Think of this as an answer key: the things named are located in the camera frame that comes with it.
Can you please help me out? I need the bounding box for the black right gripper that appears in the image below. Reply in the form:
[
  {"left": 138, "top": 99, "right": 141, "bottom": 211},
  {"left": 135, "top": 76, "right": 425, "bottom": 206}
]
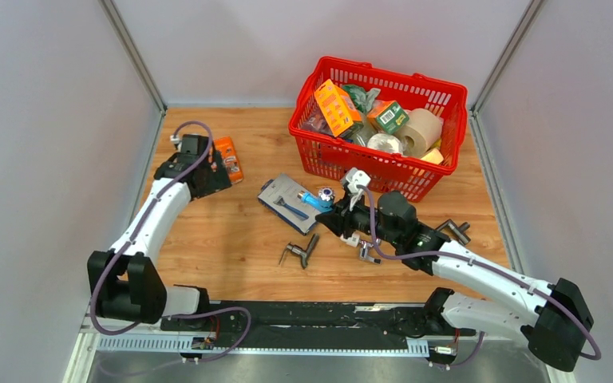
[{"left": 315, "top": 191, "right": 400, "bottom": 247}]

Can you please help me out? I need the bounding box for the blue plastic water faucet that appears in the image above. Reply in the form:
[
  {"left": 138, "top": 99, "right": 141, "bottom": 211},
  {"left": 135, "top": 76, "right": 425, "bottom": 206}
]
[{"left": 298, "top": 188, "right": 335, "bottom": 213}]

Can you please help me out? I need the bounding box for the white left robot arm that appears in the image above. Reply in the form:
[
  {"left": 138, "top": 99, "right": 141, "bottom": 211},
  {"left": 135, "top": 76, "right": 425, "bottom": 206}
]
[{"left": 87, "top": 134, "right": 243, "bottom": 331}]

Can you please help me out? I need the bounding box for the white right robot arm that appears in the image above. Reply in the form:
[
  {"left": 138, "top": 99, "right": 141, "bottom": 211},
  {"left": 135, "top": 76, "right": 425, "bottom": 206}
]
[{"left": 316, "top": 187, "right": 602, "bottom": 372}]

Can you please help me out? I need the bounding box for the orange blister pack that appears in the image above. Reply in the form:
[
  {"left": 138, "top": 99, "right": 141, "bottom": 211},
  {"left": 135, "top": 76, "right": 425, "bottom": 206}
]
[{"left": 214, "top": 136, "right": 243, "bottom": 184}]

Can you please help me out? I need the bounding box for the dark metal faucet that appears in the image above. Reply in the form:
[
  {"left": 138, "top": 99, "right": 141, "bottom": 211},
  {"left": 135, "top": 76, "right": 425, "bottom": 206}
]
[
  {"left": 278, "top": 234, "right": 320, "bottom": 270},
  {"left": 436, "top": 219, "right": 471, "bottom": 246}
]

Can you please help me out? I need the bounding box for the red plastic shopping basket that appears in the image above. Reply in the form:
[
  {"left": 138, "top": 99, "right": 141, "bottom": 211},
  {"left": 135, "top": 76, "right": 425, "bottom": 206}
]
[{"left": 288, "top": 56, "right": 468, "bottom": 202}]

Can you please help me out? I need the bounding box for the blue grey razor box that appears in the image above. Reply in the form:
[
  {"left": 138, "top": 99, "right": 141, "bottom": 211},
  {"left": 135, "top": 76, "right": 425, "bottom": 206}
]
[{"left": 257, "top": 173, "right": 319, "bottom": 235}]

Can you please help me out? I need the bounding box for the white wrapped roll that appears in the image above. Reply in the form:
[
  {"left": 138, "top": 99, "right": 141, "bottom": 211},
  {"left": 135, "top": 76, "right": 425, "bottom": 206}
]
[{"left": 366, "top": 133, "right": 404, "bottom": 154}]

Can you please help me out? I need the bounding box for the orange carton box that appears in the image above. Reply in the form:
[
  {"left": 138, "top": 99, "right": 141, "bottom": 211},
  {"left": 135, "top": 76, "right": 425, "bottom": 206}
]
[{"left": 314, "top": 80, "right": 363, "bottom": 138}]

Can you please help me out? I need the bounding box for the green small box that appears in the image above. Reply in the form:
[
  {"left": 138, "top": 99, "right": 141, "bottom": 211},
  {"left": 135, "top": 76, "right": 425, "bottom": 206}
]
[{"left": 366, "top": 101, "right": 409, "bottom": 135}]

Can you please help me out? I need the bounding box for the dark metal faucet right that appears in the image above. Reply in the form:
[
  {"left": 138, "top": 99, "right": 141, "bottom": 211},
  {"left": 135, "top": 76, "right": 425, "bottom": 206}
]
[{"left": 436, "top": 219, "right": 471, "bottom": 246}]

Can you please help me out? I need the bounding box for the yellow sponge block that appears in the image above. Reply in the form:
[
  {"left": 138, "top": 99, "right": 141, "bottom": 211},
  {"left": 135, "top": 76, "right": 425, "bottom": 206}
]
[{"left": 420, "top": 148, "right": 445, "bottom": 165}]

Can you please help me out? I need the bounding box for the green plastic bag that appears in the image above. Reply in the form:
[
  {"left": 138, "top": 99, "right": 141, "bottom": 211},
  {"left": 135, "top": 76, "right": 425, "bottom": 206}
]
[{"left": 342, "top": 84, "right": 381, "bottom": 114}]

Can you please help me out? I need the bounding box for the beige toilet paper roll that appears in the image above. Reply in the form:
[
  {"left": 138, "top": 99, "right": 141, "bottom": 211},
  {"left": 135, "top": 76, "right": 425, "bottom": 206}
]
[{"left": 394, "top": 109, "right": 443, "bottom": 158}]

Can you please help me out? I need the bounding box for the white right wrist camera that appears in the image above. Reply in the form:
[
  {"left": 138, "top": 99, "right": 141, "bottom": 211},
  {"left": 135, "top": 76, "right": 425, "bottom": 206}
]
[{"left": 341, "top": 168, "right": 371, "bottom": 211}]

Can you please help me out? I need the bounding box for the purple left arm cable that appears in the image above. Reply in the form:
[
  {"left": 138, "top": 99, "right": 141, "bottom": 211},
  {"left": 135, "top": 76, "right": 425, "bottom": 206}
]
[{"left": 88, "top": 120, "right": 252, "bottom": 365}]

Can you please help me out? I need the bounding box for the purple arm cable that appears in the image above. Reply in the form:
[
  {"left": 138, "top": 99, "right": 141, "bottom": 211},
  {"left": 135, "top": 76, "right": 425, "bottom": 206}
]
[
  {"left": 88, "top": 120, "right": 252, "bottom": 365},
  {"left": 356, "top": 184, "right": 603, "bottom": 369}
]

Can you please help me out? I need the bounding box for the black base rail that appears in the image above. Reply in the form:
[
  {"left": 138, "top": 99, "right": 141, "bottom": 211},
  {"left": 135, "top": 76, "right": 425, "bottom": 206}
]
[{"left": 160, "top": 300, "right": 456, "bottom": 351}]

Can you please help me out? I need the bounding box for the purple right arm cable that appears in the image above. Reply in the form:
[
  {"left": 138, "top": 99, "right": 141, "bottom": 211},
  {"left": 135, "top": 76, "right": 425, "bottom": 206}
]
[{"left": 356, "top": 184, "right": 603, "bottom": 369}]

